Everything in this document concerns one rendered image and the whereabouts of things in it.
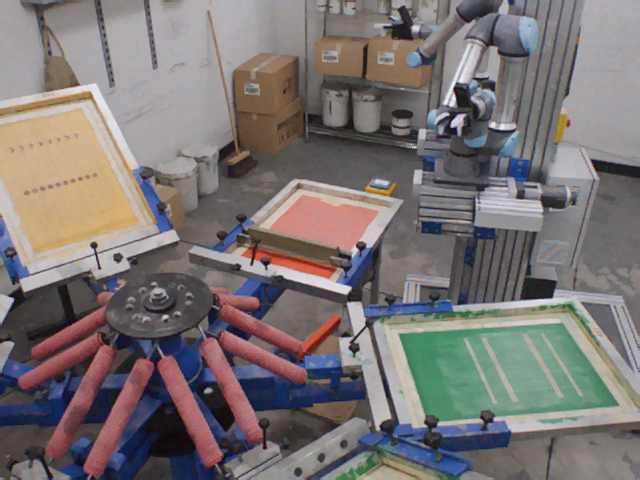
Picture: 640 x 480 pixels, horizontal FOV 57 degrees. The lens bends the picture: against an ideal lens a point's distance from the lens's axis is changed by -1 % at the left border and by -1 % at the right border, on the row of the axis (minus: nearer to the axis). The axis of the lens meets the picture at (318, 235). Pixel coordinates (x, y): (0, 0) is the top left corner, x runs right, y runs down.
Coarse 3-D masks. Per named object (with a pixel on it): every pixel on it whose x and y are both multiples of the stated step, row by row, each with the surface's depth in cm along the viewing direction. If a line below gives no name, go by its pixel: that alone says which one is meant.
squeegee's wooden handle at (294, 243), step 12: (252, 228) 251; (264, 228) 251; (264, 240) 251; (276, 240) 249; (288, 240) 246; (300, 240) 244; (312, 240) 243; (300, 252) 246; (312, 252) 244; (324, 252) 241; (336, 252) 239
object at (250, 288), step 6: (246, 282) 222; (252, 282) 222; (258, 282) 222; (240, 288) 218; (246, 288) 218; (252, 288) 218; (258, 288) 220; (264, 288) 225; (234, 294) 216; (240, 294) 215; (246, 294) 215; (252, 294) 216; (258, 294) 220
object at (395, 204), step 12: (300, 180) 305; (288, 192) 295; (324, 192) 300; (336, 192) 297; (348, 192) 294; (360, 192) 294; (276, 204) 285; (384, 204) 289; (396, 204) 283; (264, 216) 276; (384, 216) 274; (396, 216) 280; (384, 228) 265; (372, 240) 256; (228, 252) 252; (312, 276) 234
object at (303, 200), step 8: (304, 200) 294; (312, 200) 294; (320, 200) 294; (296, 208) 287; (328, 208) 287; (280, 216) 281; (288, 216) 281; (272, 224) 274; (280, 224) 274; (248, 256) 252; (256, 256) 252; (264, 256) 252; (272, 256) 252; (280, 256) 252; (288, 256) 252; (272, 264) 247; (280, 264) 247
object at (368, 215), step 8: (336, 208) 287; (344, 208) 287; (352, 208) 287; (360, 208) 287; (360, 216) 281; (368, 216) 281; (360, 224) 274; (368, 224) 274; (352, 232) 268; (360, 232) 268; (352, 240) 263; (344, 248) 257; (352, 248) 257; (288, 264) 247; (296, 264) 247; (304, 264) 247; (312, 264) 247; (320, 264) 247; (304, 272) 242; (312, 272) 242; (320, 272) 242; (328, 272) 242
